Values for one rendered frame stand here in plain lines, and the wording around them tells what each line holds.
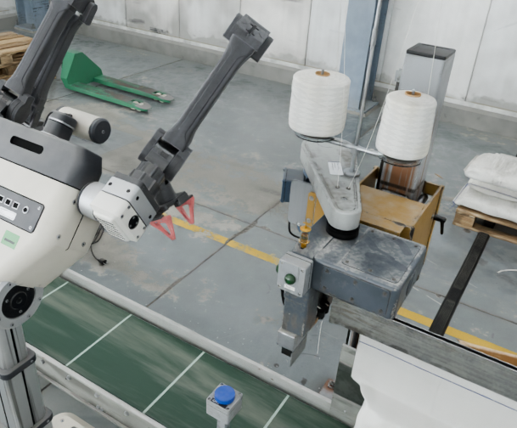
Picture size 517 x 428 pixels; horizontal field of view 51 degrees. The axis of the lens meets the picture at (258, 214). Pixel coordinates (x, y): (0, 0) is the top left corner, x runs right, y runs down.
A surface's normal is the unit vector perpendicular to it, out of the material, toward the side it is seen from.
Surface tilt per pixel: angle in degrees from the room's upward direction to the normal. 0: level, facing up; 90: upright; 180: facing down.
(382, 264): 0
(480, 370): 90
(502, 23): 90
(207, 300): 0
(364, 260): 0
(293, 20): 90
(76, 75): 75
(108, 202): 30
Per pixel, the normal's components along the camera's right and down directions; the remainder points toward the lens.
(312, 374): 0.06, -0.86
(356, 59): -0.52, 0.44
